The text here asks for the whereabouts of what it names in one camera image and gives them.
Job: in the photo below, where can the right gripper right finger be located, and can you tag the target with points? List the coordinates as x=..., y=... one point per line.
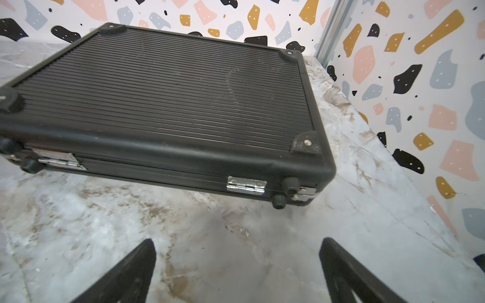
x=347, y=279

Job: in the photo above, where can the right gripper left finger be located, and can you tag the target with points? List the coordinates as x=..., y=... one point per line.
x=127, y=281

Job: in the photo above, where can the black hard case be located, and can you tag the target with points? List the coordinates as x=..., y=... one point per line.
x=175, y=110

